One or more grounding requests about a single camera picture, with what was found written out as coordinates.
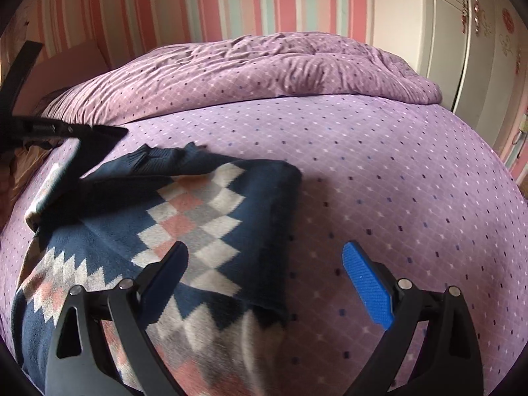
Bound pink dotted pillow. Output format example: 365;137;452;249
39;32;444;126

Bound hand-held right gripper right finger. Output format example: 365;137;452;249
342;241;484;396

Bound navy patterned knit sweater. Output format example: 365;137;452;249
12;138;304;396

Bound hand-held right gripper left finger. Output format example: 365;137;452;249
45;241;190;396

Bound purple dotted bed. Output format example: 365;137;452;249
0;91;528;396

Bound white flowered wardrobe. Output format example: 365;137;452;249
371;0;528;174

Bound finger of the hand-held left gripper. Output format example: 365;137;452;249
12;115;129;142

